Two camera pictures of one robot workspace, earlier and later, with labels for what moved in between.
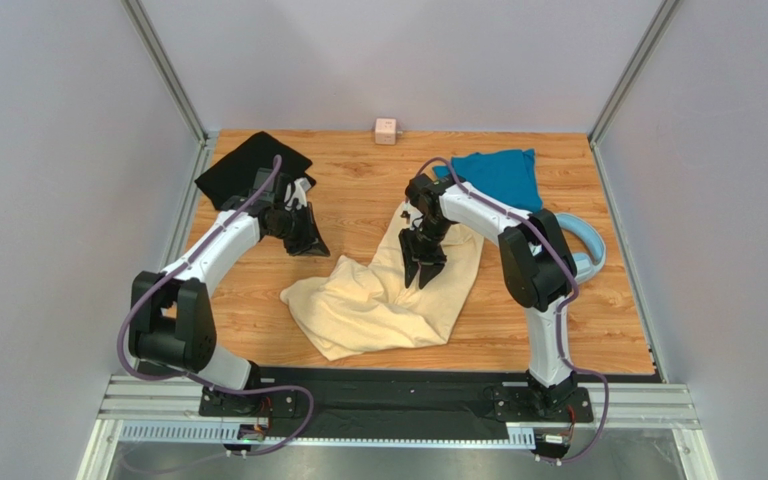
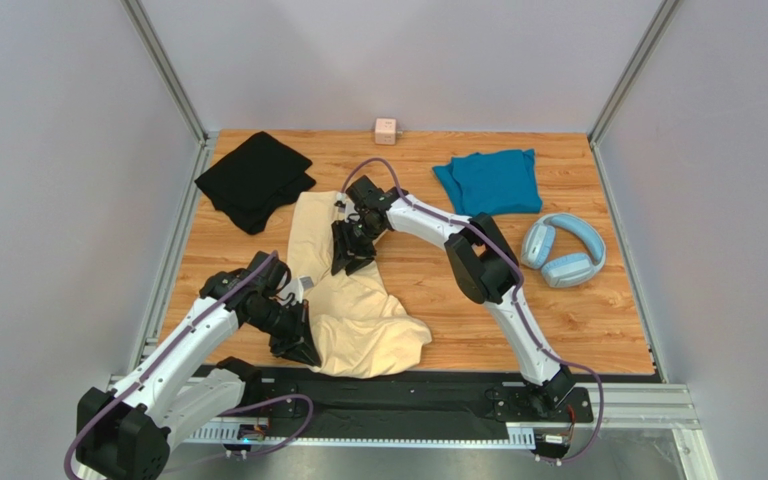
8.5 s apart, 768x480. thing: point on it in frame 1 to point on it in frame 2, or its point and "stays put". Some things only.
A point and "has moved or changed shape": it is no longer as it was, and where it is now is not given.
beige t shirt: [356, 309] has moved or changed shape
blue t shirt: [507, 175] stays put
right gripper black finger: [428, 272] to [358, 263]
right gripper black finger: [410, 254] to [342, 245]
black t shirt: [234, 173] stays put
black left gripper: [317, 247] to [298, 343]
